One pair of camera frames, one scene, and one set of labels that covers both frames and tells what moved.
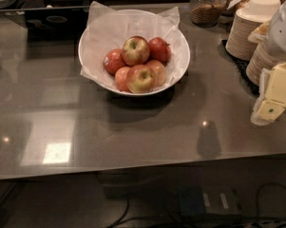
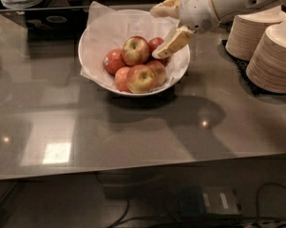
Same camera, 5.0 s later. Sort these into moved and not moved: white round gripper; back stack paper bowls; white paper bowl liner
Moved: white round gripper
Not moved: back stack paper bowls; white paper bowl liner
